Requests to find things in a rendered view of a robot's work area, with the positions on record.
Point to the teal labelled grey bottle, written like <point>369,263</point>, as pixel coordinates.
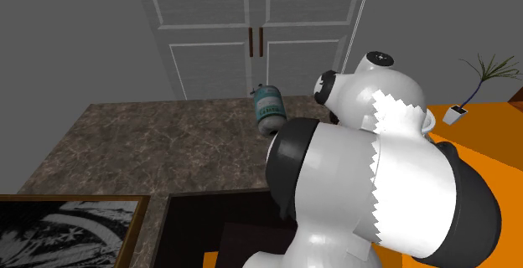
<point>268,108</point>

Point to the framed black and white picture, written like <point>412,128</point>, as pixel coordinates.
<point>65,234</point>

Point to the potted plant in white pot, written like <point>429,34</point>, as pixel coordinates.
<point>456,114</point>

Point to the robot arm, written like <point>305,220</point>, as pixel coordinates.
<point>392,177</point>

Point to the white double door wardrobe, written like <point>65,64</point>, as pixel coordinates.
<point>253,30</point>

